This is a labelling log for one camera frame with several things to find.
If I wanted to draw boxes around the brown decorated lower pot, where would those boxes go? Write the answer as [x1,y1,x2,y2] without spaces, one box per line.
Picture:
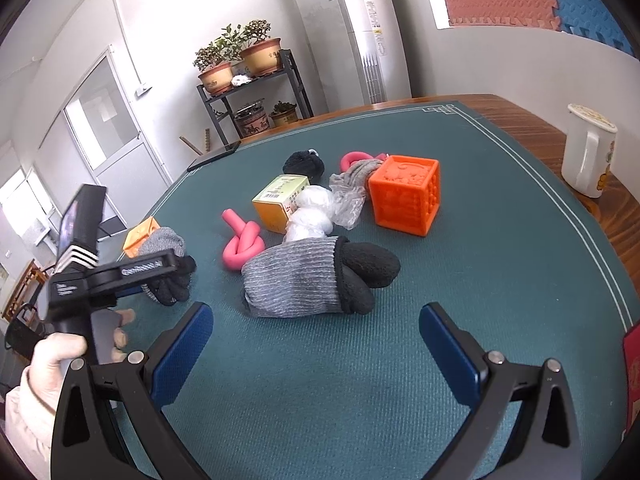
[234,100,270,139]

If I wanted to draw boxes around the white ornament on shelf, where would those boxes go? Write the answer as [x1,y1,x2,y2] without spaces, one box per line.
[231,74,252,88]

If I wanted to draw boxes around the blue foam wall mat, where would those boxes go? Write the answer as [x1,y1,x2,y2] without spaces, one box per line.
[553,0,636,56]

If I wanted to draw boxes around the clear plastic wrapper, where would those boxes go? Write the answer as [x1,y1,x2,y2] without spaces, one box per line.
[329,174,368,230]

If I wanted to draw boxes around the small orange embossed cube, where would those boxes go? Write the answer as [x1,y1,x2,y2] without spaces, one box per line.
[122,216,160,258]

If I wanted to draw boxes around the grey and black glove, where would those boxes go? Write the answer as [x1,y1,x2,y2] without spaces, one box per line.
[241,236,401,318]

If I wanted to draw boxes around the small lower potted plant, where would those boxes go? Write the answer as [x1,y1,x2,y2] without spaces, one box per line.
[269,101,299,127]

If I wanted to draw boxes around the white cartoon mug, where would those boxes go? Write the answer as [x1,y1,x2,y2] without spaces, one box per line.
[561,103,618,198]

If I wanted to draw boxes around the black metal plant shelf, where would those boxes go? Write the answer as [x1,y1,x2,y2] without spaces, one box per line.
[196,49,314,148]

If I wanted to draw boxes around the dark navy sock ball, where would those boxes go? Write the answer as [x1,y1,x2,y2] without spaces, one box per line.
[282,150,324,185]

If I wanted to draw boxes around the yellow white carton box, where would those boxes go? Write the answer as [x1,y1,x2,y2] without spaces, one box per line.
[252,174,309,234]

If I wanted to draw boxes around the pink knotted foam tube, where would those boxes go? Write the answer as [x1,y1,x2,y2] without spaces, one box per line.
[221,208,266,271]

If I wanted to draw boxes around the left potted plant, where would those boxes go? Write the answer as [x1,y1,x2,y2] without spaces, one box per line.
[193,24,244,96]

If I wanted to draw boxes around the large orange embossed cube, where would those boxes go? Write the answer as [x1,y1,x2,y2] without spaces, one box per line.
[368,155,440,236]

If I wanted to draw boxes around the grey sock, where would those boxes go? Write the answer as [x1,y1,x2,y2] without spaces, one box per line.
[329,158,383,192]

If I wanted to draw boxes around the right potted plant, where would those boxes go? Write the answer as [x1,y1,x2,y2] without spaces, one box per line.
[240,20,282,77]

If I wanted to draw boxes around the white standing air conditioner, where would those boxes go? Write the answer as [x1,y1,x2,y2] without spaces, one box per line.
[295,0,411,112]

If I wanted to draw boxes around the person's left hand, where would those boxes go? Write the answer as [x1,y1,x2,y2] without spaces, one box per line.
[26,308,137,416]

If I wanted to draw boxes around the red storage box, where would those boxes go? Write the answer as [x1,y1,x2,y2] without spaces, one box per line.
[623,323,640,431]

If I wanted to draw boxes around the white door with window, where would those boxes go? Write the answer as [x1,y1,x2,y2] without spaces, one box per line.
[64,54,169,197]

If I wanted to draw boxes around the cream left sleeve forearm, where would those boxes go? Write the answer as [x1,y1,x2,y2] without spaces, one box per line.
[6,367,54,479]

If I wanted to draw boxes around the wooden folding ruler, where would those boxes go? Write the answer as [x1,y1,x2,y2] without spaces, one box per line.
[179,128,212,156]

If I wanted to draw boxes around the white sock ball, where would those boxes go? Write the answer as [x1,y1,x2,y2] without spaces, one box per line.
[283,185,335,243]

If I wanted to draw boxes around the green table mat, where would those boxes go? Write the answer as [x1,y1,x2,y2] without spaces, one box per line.
[102,101,640,480]

